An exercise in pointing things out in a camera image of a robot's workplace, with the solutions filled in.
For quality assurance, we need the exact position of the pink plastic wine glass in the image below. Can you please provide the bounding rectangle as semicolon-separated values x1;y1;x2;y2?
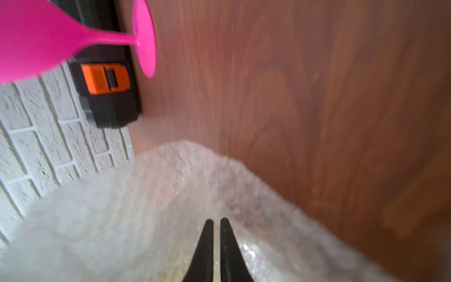
1;1;157;83

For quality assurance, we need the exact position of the bubble wrap sheet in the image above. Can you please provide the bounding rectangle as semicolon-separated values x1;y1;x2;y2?
1;142;393;282

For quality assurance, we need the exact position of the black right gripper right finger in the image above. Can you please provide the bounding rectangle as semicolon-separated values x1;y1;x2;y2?
220;217;254;282

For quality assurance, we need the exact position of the black plastic tool case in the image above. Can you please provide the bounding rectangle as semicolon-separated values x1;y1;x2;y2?
53;0;142;129

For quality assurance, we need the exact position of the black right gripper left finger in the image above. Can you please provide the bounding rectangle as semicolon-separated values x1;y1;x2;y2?
182;219;214;282

